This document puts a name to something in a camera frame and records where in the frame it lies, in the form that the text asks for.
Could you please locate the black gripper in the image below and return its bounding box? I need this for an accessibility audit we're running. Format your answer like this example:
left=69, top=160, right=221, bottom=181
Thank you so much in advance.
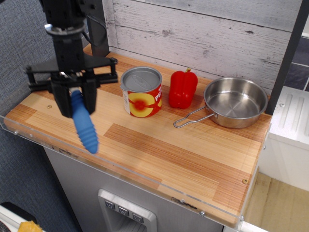
left=25, top=23, right=118, bottom=118

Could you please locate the blue handled metal fork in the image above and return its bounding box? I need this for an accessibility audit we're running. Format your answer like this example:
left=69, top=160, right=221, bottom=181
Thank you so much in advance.
left=69, top=87, right=98, bottom=154

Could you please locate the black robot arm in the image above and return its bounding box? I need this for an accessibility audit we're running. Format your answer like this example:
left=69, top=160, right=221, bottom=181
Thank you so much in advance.
left=24, top=0, right=118, bottom=118

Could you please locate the red yellow food can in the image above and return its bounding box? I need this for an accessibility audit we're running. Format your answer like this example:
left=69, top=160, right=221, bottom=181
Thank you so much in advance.
left=120, top=66, right=162, bottom=118

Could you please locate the red bell pepper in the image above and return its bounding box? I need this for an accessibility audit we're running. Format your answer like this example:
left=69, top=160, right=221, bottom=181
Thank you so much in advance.
left=169, top=68, right=198, bottom=109

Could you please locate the grey toy fridge cabinet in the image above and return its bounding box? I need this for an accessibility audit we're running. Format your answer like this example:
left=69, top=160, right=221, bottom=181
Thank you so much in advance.
left=45, top=149, right=224, bottom=232

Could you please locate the silver dispenser button panel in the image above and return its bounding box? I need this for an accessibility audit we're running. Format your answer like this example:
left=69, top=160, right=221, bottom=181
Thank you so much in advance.
left=98, top=189, right=157, bottom=232

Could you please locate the yellow object at corner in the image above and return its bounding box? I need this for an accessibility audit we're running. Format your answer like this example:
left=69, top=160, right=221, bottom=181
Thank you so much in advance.
left=18, top=221, right=43, bottom=232

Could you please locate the small steel pan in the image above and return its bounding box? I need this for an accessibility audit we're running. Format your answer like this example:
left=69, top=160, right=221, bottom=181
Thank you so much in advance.
left=173, top=77, right=268, bottom=129

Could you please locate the clear acrylic table guard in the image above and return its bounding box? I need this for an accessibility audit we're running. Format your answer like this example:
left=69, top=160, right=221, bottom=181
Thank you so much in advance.
left=3, top=112, right=270, bottom=227

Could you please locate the white toy sink unit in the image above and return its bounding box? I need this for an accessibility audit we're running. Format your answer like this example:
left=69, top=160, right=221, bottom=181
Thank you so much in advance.
left=258, top=87, right=309, bottom=190

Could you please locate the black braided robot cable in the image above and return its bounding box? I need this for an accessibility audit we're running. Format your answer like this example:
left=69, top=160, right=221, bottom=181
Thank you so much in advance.
left=82, top=14, right=108, bottom=48

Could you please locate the dark grey left post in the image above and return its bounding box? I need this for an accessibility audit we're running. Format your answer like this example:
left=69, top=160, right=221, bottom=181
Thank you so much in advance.
left=85, top=0, right=110, bottom=57

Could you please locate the dark grey post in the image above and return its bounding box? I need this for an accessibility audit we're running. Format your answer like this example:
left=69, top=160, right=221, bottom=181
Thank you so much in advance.
left=85, top=0, right=110, bottom=57
left=265, top=0, right=309, bottom=115

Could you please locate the dark grey right post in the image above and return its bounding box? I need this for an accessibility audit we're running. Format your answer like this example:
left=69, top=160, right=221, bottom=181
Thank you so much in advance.
left=265, top=0, right=309, bottom=115

